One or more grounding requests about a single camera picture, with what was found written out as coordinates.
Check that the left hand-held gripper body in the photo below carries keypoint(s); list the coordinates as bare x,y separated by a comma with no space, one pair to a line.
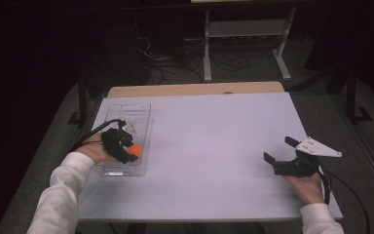
115,139

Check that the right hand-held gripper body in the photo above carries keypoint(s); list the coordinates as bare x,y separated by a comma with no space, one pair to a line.
293,167

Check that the orange ball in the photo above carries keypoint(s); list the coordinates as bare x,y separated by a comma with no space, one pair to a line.
135,149

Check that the clear plastic tray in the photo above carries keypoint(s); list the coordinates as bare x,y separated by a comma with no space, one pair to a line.
141,113

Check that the person's left hand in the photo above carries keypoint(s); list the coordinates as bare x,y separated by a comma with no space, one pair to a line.
94,149

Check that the person's right hand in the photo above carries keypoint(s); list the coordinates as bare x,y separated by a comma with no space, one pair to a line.
308,188

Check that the black metal stand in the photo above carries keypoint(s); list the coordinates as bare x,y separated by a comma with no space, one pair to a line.
82,97
351,97

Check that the wooden table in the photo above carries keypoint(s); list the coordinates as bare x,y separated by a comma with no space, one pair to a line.
191,88

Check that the white metal stand frame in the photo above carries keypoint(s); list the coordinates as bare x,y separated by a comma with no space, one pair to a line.
246,28

